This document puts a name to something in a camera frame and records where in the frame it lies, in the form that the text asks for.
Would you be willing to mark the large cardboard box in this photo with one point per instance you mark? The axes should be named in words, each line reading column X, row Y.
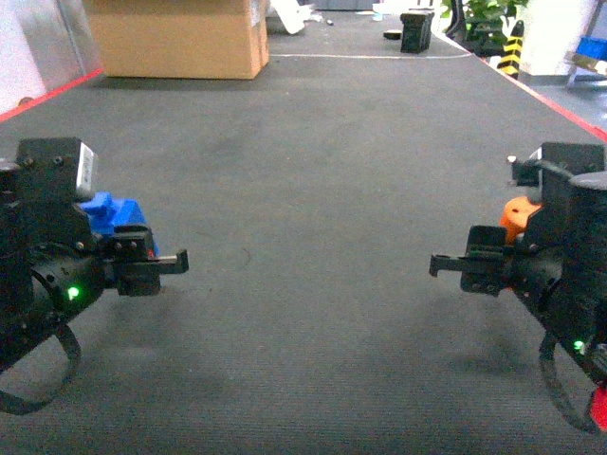
column 208, row 40

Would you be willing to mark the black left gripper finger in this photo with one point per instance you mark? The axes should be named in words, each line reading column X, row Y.
column 172, row 265

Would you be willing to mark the green potted plant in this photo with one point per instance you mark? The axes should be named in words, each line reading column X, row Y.
column 482, row 27

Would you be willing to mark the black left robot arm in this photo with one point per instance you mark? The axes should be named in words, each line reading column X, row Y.
column 23, row 351

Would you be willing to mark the yellow black striped bollard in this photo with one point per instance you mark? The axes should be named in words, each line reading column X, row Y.
column 509, row 63

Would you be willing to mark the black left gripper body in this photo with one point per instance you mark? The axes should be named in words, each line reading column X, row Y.
column 51, row 266

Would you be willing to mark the orange plastic cap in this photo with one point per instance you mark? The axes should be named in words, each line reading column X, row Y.
column 515, row 216

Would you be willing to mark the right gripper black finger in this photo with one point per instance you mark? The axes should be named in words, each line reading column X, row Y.
column 447, row 263

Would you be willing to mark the black box on mat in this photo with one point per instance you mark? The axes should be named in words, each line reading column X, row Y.
column 416, row 32

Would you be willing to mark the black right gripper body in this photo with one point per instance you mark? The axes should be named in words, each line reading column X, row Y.
column 557, row 268

